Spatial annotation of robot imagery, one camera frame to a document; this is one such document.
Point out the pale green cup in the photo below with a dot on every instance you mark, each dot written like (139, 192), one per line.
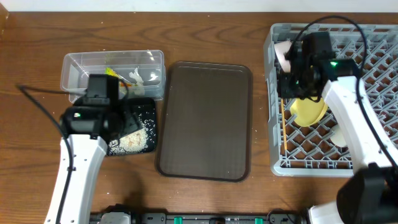
(337, 137)

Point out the wooden chopstick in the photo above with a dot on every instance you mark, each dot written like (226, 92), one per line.
(283, 124)

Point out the yellow plate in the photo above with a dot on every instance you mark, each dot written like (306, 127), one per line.
(307, 111)

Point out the white tissue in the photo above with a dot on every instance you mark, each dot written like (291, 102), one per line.
(138, 86)

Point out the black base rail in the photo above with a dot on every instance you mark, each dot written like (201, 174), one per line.
(124, 214)

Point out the white bowl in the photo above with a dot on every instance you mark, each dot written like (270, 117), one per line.
(281, 49)

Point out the black waste tray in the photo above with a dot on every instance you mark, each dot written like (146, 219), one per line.
(139, 109)

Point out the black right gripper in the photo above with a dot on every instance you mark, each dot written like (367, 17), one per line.
(283, 89)

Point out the green snack wrapper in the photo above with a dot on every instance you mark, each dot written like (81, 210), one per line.
(109, 71)

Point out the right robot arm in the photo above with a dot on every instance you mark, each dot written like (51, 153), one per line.
(370, 195)

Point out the grey dishwasher rack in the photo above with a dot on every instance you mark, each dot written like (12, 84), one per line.
(310, 151)

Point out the dark brown serving tray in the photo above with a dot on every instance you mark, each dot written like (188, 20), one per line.
(206, 122)

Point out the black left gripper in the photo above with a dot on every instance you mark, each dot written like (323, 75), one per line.
(138, 129)

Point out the clear plastic bin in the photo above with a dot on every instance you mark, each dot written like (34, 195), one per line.
(77, 67)

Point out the rice leftovers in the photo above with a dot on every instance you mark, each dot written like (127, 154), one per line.
(141, 141)

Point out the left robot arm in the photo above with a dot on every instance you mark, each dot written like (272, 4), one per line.
(81, 157)

